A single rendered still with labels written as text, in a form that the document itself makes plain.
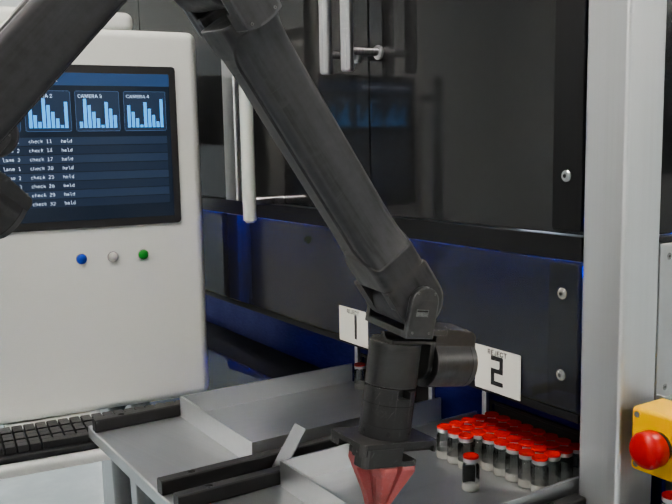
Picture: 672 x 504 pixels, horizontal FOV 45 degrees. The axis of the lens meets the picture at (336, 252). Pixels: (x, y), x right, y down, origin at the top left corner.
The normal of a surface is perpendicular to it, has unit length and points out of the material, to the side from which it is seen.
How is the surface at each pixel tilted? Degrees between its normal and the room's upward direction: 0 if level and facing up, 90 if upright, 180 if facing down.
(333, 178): 96
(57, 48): 96
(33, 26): 92
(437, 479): 0
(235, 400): 90
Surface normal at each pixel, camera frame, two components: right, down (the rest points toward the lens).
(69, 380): 0.44, 0.11
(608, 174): -0.84, 0.09
